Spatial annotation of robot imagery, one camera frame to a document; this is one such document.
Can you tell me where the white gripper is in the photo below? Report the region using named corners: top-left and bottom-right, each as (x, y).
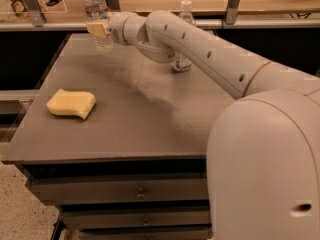
top-left (86, 12), bottom-right (131, 46)

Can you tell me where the bottom grey drawer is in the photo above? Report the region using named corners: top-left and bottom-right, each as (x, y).
top-left (79, 225), bottom-right (213, 240)

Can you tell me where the clear ribbed water bottle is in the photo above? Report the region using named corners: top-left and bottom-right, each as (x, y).
top-left (84, 0), bottom-right (113, 53)

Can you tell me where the yellow green sponge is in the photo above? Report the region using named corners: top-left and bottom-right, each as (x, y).
top-left (46, 89), bottom-right (96, 120)

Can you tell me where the labelled clear water bottle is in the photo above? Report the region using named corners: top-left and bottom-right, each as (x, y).
top-left (172, 0), bottom-right (196, 73)

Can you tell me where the colourful box on shelf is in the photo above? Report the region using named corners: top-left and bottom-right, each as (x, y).
top-left (0, 0), bottom-right (47, 26)

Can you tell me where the middle grey drawer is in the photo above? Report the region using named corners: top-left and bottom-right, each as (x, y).
top-left (60, 205), bottom-right (211, 230)

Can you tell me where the grey drawer cabinet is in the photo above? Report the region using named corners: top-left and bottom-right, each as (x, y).
top-left (1, 30), bottom-right (241, 240)

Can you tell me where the grey drawer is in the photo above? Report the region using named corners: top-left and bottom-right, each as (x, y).
top-left (79, 225), bottom-right (213, 240)
top-left (27, 174), bottom-right (208, 205)
top-left (60, 205), bottom-right (211, 230)

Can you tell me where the wooden shelf with metal posts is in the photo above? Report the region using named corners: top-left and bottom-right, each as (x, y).
top-left (0, 0), bottom-right (320, 32)

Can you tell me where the small black object on shelf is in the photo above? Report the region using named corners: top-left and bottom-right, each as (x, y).
top-left (46, 0), bottom-right (61, 7)

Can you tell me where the top grey drawer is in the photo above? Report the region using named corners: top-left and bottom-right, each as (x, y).
top-left (27, 174), bottom-right (208, 205)

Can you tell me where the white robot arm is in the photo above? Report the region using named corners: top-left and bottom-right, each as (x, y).
top-left (86, 11), bottom-right (320, 240)

